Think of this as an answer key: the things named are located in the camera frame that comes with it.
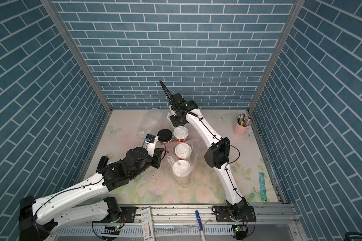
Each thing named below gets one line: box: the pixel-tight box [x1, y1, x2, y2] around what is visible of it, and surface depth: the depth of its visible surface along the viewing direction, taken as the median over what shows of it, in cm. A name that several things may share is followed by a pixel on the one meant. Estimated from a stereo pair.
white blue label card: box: [139, 206, 156, 241], surface depth 71 cm
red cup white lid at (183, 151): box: [174, 142, 193, 161], surface depth 79 cm
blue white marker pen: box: [195, 209, 207, 241], surface depth 71 cm
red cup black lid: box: [157, 128, 173, 144], surface depth 87 cm
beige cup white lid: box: [172, 159, 192, 188], surface depth 73 cm
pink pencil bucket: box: [232, 119, 251, 137], surface depth 101 cm
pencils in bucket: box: [234, 112, 251, 127], surface depth 98 cm
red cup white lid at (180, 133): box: [172, 126, 190, 143], surface depth 88 cm
